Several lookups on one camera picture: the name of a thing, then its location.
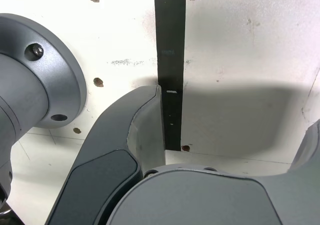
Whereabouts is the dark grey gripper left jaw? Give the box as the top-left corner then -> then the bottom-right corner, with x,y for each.
45,84 -> 167,225

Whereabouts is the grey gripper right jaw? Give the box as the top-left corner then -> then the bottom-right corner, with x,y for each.
106,119 -> 320,225

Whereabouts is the black tape strip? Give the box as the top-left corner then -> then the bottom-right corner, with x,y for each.
153,0 -> 187,152

